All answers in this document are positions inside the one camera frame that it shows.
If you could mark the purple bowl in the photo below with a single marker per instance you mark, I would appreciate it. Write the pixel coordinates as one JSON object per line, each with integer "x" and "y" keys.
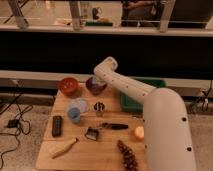
{"x": 95, "y": 86}

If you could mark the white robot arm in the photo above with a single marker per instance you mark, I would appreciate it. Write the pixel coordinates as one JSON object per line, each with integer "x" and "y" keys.
{"x": 167, "y": 138}

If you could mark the red bowl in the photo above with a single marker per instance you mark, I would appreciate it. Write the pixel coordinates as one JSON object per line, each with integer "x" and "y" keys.
{"x": 68, "y": 86}

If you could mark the small metal cup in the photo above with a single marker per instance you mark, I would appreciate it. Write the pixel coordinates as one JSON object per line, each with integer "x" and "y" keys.
{"x": 99, "y": 108}

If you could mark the green plastic tray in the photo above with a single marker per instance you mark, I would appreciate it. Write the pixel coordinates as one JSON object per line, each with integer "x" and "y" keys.
{"x": 127, "y": 104}

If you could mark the blue cup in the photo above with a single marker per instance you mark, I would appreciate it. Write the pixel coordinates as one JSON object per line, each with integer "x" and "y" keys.
{"x": 74, "y": 114}

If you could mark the orange fruit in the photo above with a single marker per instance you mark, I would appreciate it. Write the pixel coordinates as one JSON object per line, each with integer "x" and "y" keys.
{"x": 139, "y": 132}

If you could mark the black remote control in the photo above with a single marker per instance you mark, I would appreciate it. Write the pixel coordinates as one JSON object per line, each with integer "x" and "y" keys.
{"x": 56, "y": 126}

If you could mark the brown pine cone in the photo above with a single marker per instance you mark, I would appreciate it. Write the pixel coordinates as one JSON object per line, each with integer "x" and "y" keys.
{"x": 129, "y": 159}

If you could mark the person in background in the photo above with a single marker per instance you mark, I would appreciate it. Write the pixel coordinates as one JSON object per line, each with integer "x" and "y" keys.
{"x": 144, "y": 13}

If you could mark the black power adapter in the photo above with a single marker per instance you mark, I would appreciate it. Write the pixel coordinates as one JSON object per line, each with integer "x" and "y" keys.
{"x": 12, "y": 123}

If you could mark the black handled peeler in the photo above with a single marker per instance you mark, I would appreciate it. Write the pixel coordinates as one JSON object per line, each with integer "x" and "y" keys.
{"x": 93, "y": 133}

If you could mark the wooden handled brush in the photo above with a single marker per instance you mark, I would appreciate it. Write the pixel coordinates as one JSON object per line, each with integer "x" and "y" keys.
{"x": 61, "y": 147}

